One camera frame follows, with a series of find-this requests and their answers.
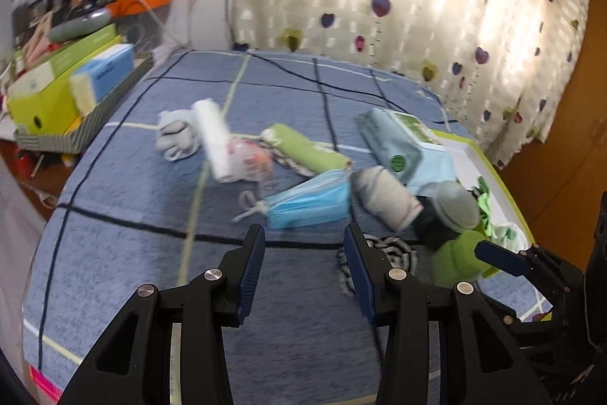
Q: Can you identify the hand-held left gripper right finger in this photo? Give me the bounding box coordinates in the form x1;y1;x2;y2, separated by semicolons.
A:
343;222;551;405

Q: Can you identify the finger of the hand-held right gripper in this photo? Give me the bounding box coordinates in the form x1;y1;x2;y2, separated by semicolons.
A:
475;241;586;330
484;291;570;340

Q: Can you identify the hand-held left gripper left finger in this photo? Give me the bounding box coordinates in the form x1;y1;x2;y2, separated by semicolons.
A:
61;223;266;405

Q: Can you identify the lime green cloth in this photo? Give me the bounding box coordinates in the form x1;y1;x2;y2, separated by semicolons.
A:
431;230;494;287

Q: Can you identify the white tray with green rim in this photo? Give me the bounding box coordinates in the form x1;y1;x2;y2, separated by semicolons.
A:
431;130;553;325

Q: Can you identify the clear plastic bag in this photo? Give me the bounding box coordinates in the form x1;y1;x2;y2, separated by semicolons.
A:
230;138;276;192

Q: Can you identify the white towel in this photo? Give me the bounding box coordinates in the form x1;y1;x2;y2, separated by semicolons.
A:
192;100;238;183

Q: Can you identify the pale green cloth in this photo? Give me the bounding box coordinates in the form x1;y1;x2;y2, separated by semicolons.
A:
493;222;529;254

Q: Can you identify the black white striped cloth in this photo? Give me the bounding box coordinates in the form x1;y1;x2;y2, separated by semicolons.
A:
336;234;420;298
270;144;314;177

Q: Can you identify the grey and black rolled sock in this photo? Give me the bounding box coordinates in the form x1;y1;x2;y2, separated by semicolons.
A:
412;181;482;249

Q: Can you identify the blue face mask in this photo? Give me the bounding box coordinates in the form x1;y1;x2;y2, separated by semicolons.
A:
239;170;352;230

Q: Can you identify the blue checked bedsheet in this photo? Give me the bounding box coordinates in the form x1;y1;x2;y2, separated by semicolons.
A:
21;49;553;405

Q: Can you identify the wooden wardrobe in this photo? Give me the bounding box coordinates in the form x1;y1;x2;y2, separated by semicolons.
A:
498;0;607;273

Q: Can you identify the green rolled towel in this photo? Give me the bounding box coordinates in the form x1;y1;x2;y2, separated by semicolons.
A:
261;123;352;176

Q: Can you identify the pale blue wet wipes pack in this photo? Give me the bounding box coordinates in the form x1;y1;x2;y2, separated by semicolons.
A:
355;108;458;197

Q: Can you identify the grey knit glove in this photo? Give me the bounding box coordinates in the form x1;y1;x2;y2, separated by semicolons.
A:
156;110;204;162

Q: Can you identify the striped storage tray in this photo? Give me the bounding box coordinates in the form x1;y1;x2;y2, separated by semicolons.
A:
14;54;155;154

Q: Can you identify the pink paper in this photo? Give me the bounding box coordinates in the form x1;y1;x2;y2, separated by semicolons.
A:
28;364;62;403

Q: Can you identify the blue tissue box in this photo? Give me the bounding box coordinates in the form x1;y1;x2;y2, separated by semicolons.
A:
69;43;136;114

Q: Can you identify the clear plastic box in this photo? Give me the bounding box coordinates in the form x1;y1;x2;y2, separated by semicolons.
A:
116;13;159;55

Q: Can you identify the cream curtain with hearts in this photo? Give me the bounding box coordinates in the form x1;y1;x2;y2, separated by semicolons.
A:
230;0;593;171

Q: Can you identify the green cardboard box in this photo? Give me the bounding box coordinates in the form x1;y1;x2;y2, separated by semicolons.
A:
7;23;121;135

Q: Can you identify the white cable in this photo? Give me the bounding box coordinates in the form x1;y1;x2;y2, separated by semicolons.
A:
97;0;190;50

